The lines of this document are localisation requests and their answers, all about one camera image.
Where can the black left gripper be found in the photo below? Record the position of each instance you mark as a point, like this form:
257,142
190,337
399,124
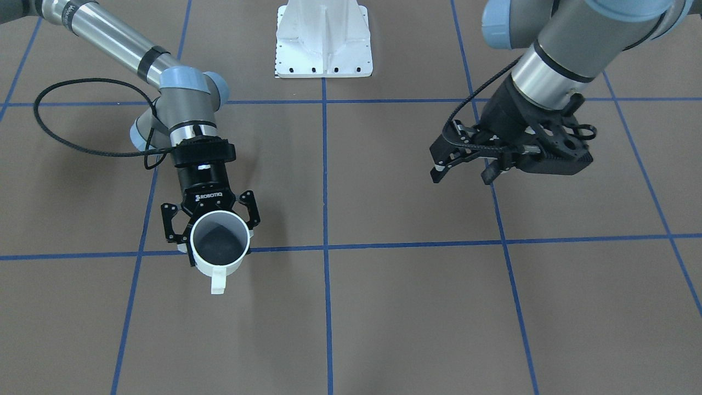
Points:
511,108

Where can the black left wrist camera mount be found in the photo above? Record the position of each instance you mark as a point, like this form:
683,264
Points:
560,138

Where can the white cup with handle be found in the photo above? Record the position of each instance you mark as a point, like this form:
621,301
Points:
219,247

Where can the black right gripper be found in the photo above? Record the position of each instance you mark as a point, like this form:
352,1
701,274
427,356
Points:
204,184

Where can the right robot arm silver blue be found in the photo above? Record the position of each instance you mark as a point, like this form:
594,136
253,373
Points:
179,123

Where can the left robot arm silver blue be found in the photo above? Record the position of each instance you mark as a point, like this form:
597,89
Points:
569,43

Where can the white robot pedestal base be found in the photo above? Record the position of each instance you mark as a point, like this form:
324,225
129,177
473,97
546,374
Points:
323,39

